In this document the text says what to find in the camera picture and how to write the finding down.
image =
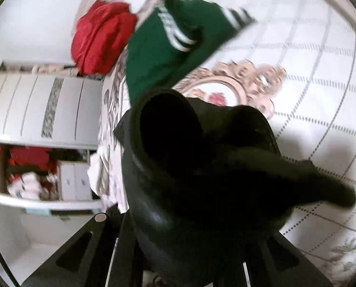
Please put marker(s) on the green striped folded garment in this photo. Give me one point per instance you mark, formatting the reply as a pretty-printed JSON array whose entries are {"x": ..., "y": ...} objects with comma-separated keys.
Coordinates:
[{"x": 177, "y": 37}]

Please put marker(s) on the red quilted duvet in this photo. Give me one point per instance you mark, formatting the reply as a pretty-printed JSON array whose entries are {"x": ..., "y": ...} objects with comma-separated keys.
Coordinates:
[{"x": 101, "y": 34}]

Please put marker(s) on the black leather jacket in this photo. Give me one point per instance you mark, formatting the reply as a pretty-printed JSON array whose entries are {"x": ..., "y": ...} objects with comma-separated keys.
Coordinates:
[{"x": 206, "y": 184}]

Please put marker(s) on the white folded knit sweater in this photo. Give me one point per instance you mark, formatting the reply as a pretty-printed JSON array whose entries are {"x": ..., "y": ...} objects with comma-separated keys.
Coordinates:
[{"x": 100, "y": 178}]

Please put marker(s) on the white sliding wardrobe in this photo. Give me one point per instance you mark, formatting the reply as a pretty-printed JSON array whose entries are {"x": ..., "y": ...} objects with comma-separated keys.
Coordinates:
[{"x": 49, "y": 110}]

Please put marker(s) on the white drawer unit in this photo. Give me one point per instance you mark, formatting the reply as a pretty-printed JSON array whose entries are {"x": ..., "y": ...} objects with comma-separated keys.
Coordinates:
[{"x": 73, "y": 181}]

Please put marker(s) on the red hanging clothes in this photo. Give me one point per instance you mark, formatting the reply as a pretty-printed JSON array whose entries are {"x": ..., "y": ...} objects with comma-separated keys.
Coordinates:
[{"x": 18, "y": 160}]

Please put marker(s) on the white floral quilted mat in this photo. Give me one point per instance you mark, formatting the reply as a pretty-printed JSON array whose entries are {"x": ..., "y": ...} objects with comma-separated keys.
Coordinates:
[{"x": 296, "y": 64}]

